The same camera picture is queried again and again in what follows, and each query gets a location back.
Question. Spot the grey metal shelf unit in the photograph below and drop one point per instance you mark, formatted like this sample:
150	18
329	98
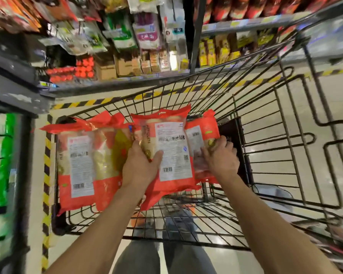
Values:
14	79

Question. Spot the person's left hand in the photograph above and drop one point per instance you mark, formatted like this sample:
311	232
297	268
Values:
137	171

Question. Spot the stack of green white packets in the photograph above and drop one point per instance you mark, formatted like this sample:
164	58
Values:
0	174

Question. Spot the person's grey trousers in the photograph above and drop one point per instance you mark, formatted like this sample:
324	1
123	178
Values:
174	253

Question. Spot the person's right forearm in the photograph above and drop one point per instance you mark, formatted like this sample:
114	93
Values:
268	225

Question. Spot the brown cardboard box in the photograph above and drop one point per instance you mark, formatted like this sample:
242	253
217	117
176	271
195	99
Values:
124	67
106	71

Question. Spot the row of red snack bags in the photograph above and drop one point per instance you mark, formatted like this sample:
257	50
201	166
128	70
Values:
260	7

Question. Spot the person's orange shoe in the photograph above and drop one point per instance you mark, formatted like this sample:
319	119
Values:
191	208
137	219

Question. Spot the person's right hand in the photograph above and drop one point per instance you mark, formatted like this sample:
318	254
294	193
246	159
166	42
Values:
224	164

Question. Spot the white green hanging bag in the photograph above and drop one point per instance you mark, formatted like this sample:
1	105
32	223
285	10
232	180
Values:
121	32

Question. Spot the group of red capped bottles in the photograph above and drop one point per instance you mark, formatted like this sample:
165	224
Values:
74	71

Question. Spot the black display frame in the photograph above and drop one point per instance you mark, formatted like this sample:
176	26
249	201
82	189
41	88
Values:
23	182

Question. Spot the row of red orange packets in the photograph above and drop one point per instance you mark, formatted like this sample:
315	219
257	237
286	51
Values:
23	11

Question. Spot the red noodle packet white label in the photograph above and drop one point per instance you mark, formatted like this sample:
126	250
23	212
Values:
174	151
200	134
77	165
111	156

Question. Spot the black shelf upright post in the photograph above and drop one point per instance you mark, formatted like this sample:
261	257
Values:
197	34

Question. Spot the bunch of clear hanging bags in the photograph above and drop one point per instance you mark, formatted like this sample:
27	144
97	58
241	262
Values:
77	39

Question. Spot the row of brown packets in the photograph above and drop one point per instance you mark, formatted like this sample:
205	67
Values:
151	62

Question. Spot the pink purple hanging bag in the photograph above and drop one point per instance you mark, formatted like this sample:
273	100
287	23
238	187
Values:
147	31

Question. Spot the person's left forearm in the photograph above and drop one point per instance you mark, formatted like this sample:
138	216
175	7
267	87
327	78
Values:
103	231

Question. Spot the shelf rail with price labels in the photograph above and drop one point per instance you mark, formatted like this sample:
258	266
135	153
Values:
245	24

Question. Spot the person's left thumb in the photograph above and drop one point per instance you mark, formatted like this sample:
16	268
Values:
156	160

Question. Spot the person's right thumb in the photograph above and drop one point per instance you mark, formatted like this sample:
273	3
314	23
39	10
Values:
207	155

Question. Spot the row of yellow boxes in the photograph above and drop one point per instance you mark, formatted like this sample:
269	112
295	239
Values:
214	51

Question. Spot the black plastic cart seat flap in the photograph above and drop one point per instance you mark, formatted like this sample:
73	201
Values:
235	145

